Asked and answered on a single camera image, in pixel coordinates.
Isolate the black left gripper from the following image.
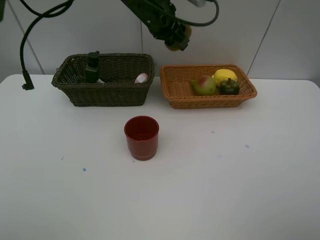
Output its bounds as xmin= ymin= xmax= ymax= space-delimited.
xmin=134 ymin=0 xmax=192 ymax=51

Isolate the brown kiwi fruit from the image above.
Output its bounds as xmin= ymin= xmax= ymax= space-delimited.
xmin=164 ymin=23 xmax=192 ymax=52

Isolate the pink bottle white cap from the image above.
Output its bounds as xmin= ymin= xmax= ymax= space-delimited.
xmin=134 ymin=73 xmax=148 ymax=84

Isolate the green red pear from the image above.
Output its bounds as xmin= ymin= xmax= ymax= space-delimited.
xmin=190 ymin=75 xmax=216 ymax=96

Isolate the yellow lemon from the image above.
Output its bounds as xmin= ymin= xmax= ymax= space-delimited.
xmin=212 ymin=68 xmax=238 ymax=88

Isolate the dark purple mangosteen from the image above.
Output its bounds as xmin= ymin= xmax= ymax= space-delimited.
xmin=219 ymin=78 xmax=240 ymax=95

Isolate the dark green pump bottle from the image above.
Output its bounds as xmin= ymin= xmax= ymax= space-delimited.
xmin=85 ymin=51 xmax=100 ymax=84

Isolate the red plastic cup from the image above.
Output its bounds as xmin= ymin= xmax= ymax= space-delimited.
xmin=124 ymin=115 xmax=160 ymax=161

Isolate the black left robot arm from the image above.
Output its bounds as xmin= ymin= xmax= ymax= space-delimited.
xmin=123 ymin=0 xmax=192 ymax=52

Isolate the orange wicker basket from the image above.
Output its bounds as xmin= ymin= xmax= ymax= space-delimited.
xmin=160 ymin=64 xmax=258 ymax=109

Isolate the dark brown wicker basket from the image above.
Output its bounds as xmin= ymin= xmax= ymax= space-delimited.
xmin=51 ymin=53 xmax=155 ymax=107

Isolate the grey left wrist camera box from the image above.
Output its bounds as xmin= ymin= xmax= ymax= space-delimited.
xmin=188 ymin=0 xmax=207 ymax=8

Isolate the black left camera cable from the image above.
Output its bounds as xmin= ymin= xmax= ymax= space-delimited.
xmin=18 ymin=0 xmax=221 ymax=91

